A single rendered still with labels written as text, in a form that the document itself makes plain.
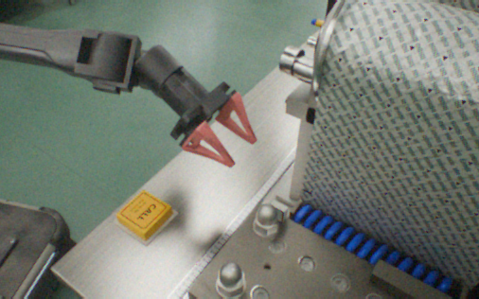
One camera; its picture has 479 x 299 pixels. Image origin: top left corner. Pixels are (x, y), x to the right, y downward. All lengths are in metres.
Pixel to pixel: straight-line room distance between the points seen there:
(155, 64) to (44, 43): 0.16
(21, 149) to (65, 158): 0.27
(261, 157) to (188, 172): 0.15
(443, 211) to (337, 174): 0.12
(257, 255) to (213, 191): 0.26
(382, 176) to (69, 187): 1.77
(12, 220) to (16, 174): 0.57
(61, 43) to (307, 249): 0.45
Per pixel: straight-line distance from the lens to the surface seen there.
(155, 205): 0.70
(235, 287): 0.47
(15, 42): 0.66
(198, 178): 0.76
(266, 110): 0.91
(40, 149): 2.34
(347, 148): 0.46
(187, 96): 0.56
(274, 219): 0.50
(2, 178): 2.28
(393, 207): 0.50
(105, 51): 0.59
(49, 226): 1.64
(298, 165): 0.65
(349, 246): 0.53
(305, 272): 0.51
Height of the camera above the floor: 1.47
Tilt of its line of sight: 45 degrees down
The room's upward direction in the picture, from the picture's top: straight up
